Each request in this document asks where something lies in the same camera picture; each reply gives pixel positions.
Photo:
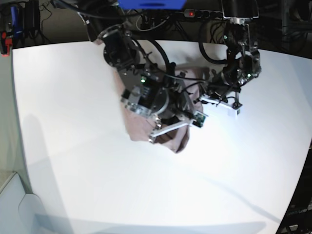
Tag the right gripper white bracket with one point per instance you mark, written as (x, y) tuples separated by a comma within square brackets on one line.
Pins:
[(186, 116)]

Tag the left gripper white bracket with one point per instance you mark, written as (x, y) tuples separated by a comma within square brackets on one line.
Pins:
[(230, 103)]

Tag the mauve pink t-shirt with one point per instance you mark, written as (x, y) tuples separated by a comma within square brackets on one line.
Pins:
[(159, 109)]

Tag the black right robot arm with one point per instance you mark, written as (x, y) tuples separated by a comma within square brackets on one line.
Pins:
[(109, 24)]

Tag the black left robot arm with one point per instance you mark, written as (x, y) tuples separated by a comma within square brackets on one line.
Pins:
[(242, 63)]

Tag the blue box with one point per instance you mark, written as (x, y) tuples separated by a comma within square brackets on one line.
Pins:
[(151, 4)]

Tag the red black clamp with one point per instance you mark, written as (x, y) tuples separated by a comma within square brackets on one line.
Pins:
[(6, 43)]

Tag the white power strip red switch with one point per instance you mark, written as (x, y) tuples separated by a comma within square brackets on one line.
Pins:
[(202, 14)]

